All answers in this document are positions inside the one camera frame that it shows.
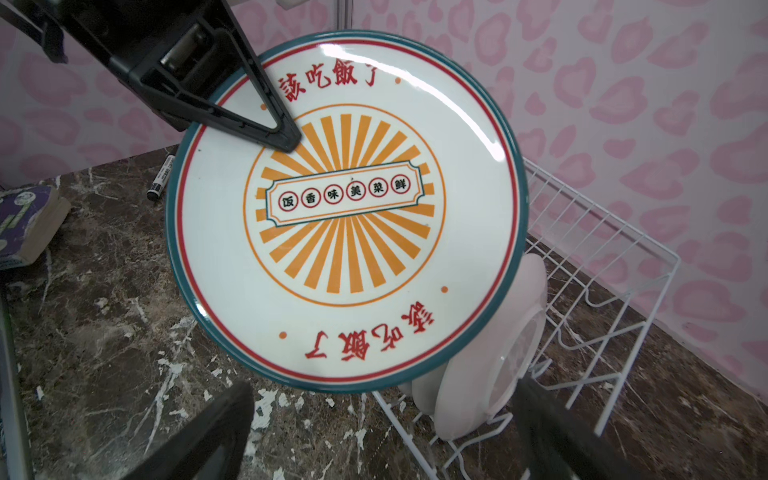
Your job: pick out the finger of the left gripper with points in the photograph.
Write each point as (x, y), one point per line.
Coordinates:
(191, 62)

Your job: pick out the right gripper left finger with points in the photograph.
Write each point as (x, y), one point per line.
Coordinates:
(210, 446)

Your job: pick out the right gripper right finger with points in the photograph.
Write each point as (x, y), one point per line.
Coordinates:
(558, 445)

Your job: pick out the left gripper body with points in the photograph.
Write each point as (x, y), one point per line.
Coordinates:
(122, 34)

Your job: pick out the white round plate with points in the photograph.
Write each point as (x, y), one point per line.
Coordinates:
(425, 389)
(480, 379)
(377, 249)

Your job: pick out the black square plate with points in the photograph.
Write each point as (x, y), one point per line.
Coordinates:
(15, 439)

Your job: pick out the black marker pen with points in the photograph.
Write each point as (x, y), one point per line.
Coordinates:
(160, 181)

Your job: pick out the purple booklet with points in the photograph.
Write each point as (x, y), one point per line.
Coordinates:
(30, 217)

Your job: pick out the white wire dish rack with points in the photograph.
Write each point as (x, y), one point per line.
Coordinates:
(607, 281)

